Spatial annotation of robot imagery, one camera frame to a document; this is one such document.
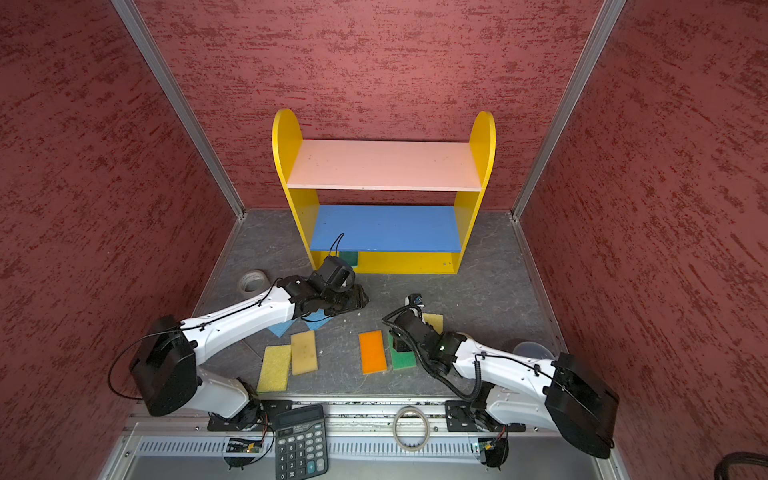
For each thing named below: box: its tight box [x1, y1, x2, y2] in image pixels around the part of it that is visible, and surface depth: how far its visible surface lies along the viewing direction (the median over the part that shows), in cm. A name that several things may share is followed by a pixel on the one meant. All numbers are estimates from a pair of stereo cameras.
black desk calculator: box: [274, 404, 329, 480], surface depth 70 cm
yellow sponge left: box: [257, 345, 291, 393], surface depth 83 cm
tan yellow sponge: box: [290, 330, 319, 376], surface depth 85 cm
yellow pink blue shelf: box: [272, 109, 497, 274], surface depth 81 cm
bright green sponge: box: [388, 332, 417, 370], surface depth 84 cm
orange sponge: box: [358, 330, 388, 375], surface depth 86 cm
